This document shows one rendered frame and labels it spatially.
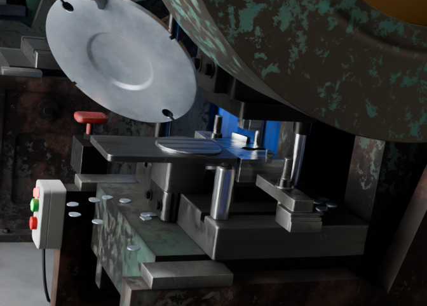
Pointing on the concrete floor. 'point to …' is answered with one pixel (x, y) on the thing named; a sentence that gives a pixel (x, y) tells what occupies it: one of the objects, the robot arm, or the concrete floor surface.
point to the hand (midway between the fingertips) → (105, 0)
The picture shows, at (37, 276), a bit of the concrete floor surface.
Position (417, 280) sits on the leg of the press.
